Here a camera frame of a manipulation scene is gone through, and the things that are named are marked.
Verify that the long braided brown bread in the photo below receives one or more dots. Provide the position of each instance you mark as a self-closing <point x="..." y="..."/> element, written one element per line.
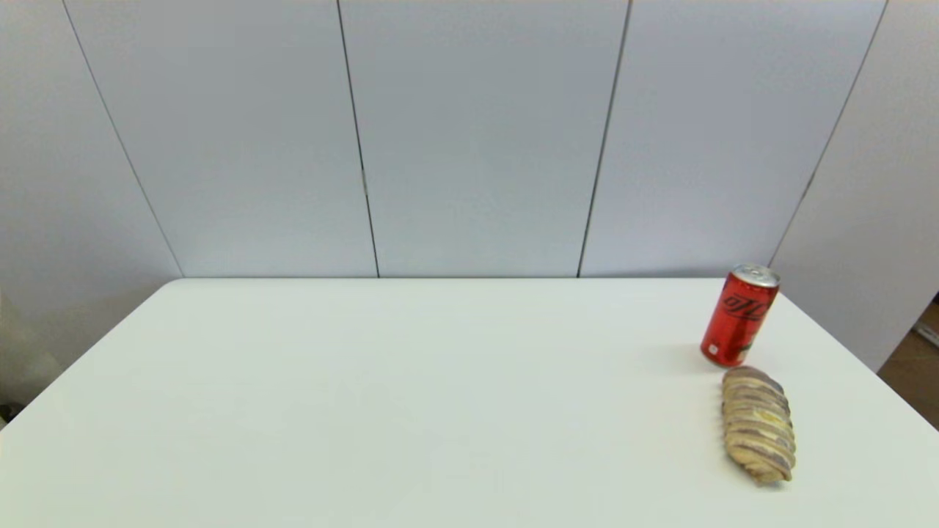
<point x="758" y="427"/>

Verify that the red cola can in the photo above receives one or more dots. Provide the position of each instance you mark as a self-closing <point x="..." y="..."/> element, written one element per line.
<point x="737" y="323"/>

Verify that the grey bar on floor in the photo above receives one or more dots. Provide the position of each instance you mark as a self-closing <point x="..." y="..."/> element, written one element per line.
<point x="927" y="334"/>

